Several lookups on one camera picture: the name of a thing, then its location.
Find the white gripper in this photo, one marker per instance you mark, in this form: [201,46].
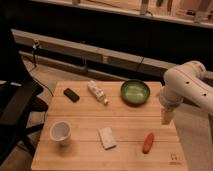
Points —
[170,100]

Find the white plastic bottle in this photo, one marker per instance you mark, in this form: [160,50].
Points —
[97,92]

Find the black rectangular block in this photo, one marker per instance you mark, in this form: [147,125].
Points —
[71,95]

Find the white paper cup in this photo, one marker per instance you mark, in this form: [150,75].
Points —
[60,132]

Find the green bowl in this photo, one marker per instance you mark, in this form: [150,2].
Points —
[135,92]

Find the white sponge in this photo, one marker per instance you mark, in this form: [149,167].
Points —
[107,139]

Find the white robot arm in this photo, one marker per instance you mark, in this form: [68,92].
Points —
[185,81]

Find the black office chair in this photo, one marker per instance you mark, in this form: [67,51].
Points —
[18,97]

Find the red pepper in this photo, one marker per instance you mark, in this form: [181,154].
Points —
[148,143]

